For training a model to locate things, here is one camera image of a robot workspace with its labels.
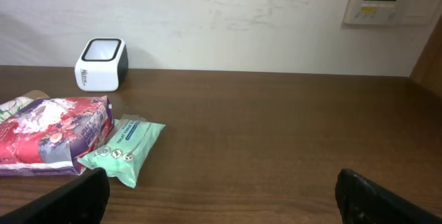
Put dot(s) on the wall control panel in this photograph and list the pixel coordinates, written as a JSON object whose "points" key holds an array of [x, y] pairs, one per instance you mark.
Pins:
{"points": [[390, 12]]}

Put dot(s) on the mint green wipes pack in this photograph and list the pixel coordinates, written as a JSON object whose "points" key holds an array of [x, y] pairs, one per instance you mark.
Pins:
{"points": [[126, 149]]}

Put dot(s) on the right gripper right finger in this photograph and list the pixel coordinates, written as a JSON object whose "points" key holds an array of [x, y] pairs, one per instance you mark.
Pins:
{"points": [[361, 200]]}

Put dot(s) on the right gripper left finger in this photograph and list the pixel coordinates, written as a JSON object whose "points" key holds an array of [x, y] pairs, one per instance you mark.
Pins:
{"points": [[82, 201]]}

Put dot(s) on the white tube with cork cap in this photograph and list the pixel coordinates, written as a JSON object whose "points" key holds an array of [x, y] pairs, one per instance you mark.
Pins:
{"points": [[21, 104]]}

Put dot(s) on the red purple pads pack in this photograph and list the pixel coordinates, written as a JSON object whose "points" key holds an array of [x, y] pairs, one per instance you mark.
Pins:
{"points": [[48, 136]]}

